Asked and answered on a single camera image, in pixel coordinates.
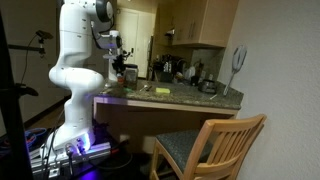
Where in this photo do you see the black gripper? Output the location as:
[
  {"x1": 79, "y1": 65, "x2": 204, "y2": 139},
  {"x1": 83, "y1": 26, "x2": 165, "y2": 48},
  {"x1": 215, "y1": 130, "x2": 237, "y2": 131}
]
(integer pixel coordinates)
[{"x1": 112, "y1": 55, "x2": 125, "y2": 74}]

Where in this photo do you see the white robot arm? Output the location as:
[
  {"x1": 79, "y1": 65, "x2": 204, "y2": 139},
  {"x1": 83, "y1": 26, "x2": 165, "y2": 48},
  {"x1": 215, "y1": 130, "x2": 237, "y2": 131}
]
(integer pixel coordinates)
[{"x1": 42, "y1": 0, "x2": 120, "y2": 157}]

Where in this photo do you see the white paper towel roll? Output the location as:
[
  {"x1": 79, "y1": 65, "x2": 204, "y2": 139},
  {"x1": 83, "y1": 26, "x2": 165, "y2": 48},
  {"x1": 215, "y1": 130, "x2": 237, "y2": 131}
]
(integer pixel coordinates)
[{"x1": 108, "y1": 59, "x2": 117, "y2": 81}]

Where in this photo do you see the clear jar with blue lid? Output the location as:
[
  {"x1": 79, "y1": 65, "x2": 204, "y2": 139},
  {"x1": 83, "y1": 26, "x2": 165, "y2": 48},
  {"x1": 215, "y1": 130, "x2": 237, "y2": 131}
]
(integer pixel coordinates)
[{"x1": 125, "y1": 64, "x2": 138, "y2": 90}]

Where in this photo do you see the yellow sponge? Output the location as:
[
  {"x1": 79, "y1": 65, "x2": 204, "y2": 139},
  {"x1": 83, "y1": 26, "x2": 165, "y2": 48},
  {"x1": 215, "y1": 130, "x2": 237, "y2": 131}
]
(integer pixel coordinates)
[{"x1": 156, "y1": 87, "x2": 170, "y2": 94}]

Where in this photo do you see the dark metal pot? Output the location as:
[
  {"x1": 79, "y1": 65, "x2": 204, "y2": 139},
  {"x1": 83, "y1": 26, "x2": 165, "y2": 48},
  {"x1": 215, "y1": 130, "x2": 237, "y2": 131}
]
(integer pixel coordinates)
[{"x1": 198, "y1": 79, "x2": 216, "y2": 94}]

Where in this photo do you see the wooden upper cabinet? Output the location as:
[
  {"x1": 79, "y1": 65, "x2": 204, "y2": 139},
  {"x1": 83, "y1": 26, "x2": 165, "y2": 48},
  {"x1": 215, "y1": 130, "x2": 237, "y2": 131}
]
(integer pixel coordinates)
[{"x1": 154, "y1": 0, "x2": 239, "y2": 48}]

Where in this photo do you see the black tripod stand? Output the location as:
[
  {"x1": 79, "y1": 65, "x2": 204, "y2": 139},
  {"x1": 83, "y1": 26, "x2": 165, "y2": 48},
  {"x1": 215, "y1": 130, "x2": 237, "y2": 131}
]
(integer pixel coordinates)
[{"x1": 0, "y1": 14, "x2": 34, "y2": 180}]

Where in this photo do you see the white electric fly swatter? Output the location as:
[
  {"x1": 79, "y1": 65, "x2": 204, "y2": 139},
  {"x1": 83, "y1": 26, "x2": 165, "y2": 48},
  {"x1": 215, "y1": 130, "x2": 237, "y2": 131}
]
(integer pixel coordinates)
[{"x1": 223, "y1": 45, "x2": 247, "y2": 96}]

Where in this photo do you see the wooden chair with grey seat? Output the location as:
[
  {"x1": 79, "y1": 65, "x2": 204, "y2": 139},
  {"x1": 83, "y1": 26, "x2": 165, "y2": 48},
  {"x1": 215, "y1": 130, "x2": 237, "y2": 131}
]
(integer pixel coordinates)
[{"x1": 149, "y1": 114, "x2": 266, "y2": 180}]

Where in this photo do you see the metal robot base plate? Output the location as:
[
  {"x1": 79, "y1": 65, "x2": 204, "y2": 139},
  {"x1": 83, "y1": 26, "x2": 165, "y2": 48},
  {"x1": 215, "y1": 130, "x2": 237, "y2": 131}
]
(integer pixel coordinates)
[{"x1": 29, "y1": 142, "x2": 111, "y2": 180}]

